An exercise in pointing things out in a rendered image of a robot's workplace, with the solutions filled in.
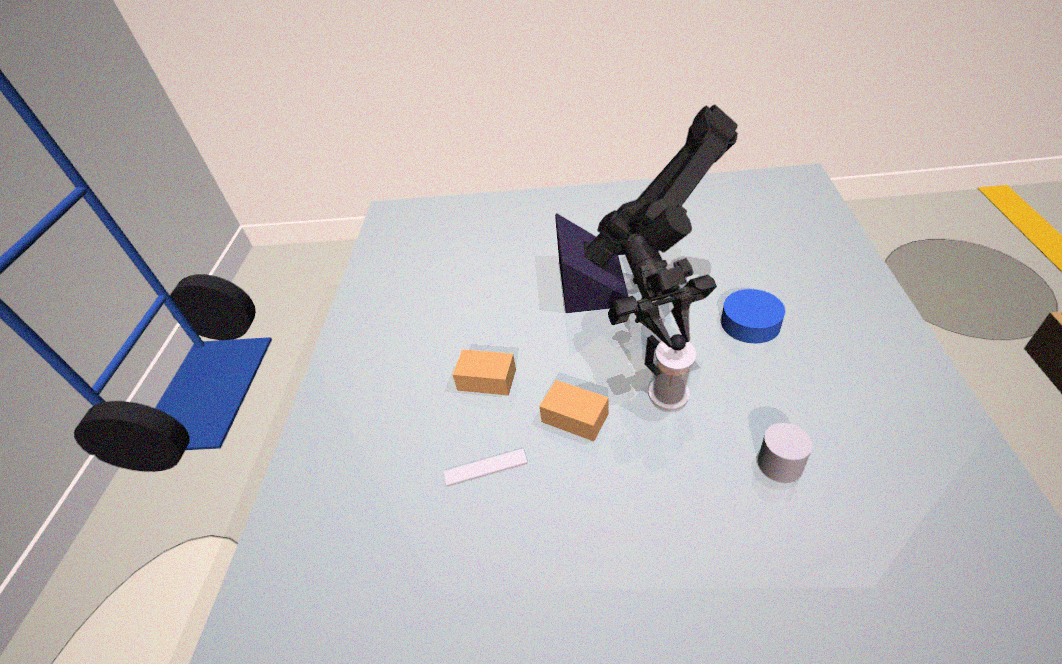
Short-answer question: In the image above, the french press with black handle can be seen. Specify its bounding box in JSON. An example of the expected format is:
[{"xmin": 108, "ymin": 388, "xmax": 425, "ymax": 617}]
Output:
[{"xmin": 644, "ymin": 334, "xmax": 696, "ymax": 410}]

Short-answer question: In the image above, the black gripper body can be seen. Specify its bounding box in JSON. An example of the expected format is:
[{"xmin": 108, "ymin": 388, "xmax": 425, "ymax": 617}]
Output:
[{"xmin": 609, "ymin": 257, "xmax": 717, "ymax": 325}]

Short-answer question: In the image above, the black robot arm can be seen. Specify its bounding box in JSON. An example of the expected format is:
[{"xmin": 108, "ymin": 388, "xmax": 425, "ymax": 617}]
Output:
[{"xmin": 584, "ymin": 104, "xmax": 737, "ymax": 300}]

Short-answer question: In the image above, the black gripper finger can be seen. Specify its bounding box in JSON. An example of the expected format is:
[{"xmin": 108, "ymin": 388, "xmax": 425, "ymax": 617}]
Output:
[
  {"xmin": 671, "ymin": 295, "xmax": 696, "ymax": 343},
  {"xmin": 635, "ymin": 305, "xmax": 672, "ymax": 348}
]

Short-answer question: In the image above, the blue short cylinder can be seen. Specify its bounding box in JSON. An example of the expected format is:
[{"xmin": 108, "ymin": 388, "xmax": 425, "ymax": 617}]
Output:
[{"xmin": 721, "ymin": 289, "xmax": 785, "ymax": 344}]

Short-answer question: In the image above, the orange block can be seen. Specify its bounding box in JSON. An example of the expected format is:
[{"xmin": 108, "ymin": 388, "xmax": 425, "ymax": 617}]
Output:
[
  {"xmin": 539, "ymin": 380, "xmax": 609, "ymax": 441},
  {"xmin": 453, "ymin": 350, "xmax": 516, "ymax": 395}
]

